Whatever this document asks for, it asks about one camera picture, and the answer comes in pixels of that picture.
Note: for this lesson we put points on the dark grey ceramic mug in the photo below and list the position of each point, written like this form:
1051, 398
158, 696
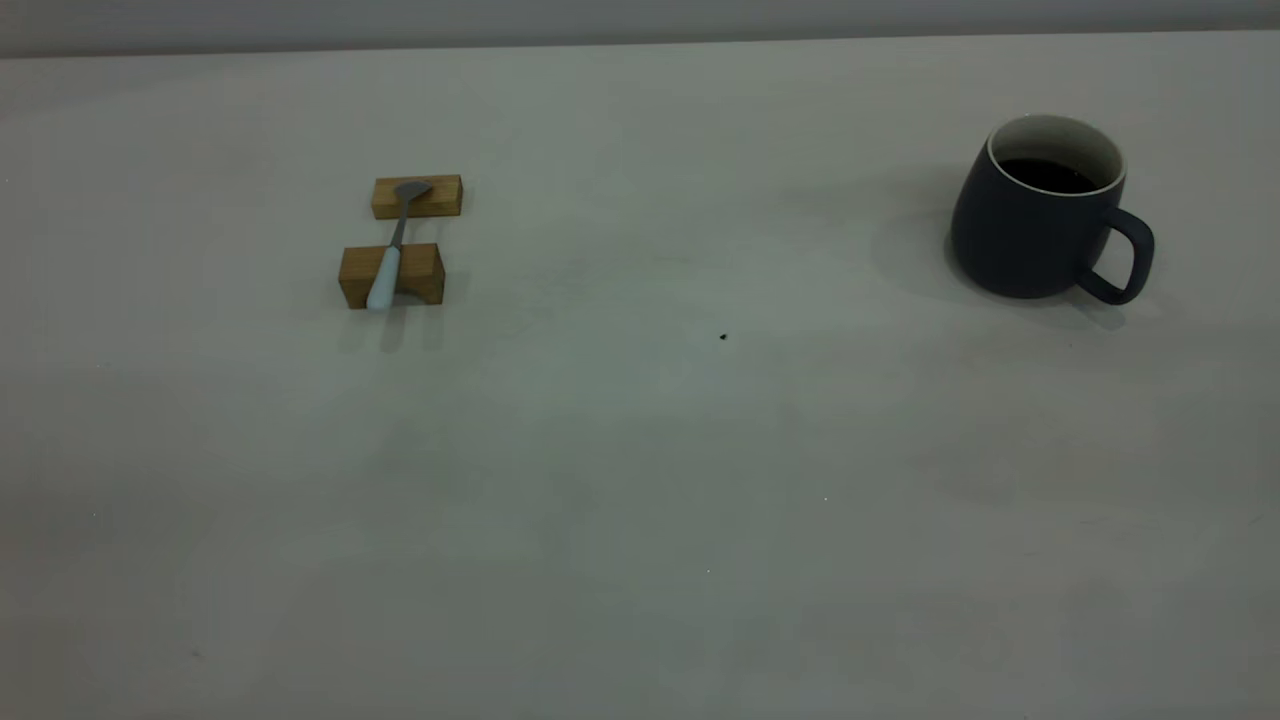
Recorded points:
1010, 235

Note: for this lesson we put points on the rectangular wooden block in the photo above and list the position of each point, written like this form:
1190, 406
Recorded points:
445, 196

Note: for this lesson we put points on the arched wooden block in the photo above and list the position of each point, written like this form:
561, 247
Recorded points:
358, 270

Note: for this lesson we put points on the dark coffee liquid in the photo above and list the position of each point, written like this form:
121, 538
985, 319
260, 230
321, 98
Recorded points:
1045, 176

